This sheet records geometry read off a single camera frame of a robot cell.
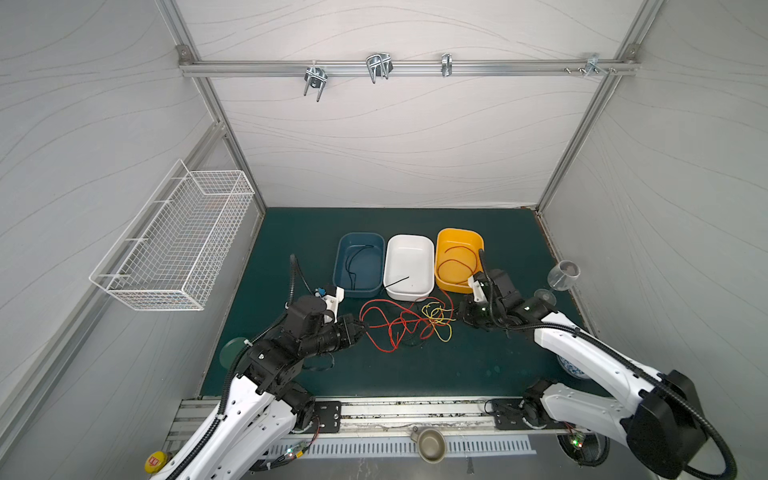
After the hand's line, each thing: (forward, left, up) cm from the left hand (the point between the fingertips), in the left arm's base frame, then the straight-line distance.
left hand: (372, 322), depth 70 cm
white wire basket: (+10, +47, +12) cm, 49 cm away
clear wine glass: (+18, -54, -7) cm, 57 cm away
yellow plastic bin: (+32, -27, -18) cm, 45 cm away
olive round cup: (-22, -15, -18) cm, 32 cm away
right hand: (+9, -22, -8) cm, 26 cm away
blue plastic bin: (+30, +8, -20) cm, 37 cm away
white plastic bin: (+28, -10, -18) cm, 34 cm away
